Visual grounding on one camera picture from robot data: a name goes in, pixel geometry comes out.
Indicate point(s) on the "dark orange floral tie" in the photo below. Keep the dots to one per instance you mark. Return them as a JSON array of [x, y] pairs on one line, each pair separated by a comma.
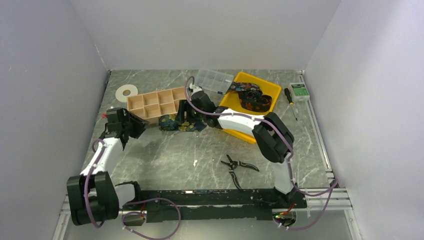
[[251, 96]]

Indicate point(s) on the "blue yellow floral tie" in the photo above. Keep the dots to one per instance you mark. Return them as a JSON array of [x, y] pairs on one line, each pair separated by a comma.
[[169, 123]]

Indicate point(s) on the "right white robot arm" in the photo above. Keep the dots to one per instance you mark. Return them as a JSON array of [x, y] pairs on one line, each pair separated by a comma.
[[274, 140]]

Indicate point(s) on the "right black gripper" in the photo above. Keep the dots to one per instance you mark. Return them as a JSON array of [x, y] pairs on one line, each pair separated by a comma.
[[184, 106]]

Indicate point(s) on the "black yellow screwdriver right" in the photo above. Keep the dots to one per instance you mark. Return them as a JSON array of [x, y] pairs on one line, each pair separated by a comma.
[[288, 96]]

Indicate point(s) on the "yellow plastic tray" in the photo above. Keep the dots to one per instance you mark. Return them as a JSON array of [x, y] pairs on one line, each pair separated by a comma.
[[231, 100]]

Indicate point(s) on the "clear plastic organizer box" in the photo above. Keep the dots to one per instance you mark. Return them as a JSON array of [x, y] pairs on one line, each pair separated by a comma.
[[213, 80]]

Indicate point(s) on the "wooden compartment box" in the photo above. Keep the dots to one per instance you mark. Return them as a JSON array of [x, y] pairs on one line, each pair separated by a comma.
[[152, 105]]

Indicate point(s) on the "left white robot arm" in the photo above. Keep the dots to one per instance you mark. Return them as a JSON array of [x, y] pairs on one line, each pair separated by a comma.
[[92, 195]]

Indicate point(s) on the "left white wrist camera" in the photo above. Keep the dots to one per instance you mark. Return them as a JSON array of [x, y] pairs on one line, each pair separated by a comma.
[[110, 114]]

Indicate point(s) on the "white green electronic box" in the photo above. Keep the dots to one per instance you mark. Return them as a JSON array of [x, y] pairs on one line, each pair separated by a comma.
[[299, 92]]

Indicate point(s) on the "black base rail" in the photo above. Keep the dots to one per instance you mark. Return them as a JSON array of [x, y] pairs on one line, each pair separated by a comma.
[[217, 204]]

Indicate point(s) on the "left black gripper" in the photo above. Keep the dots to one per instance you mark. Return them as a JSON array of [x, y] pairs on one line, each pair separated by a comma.
[[139, 123]]

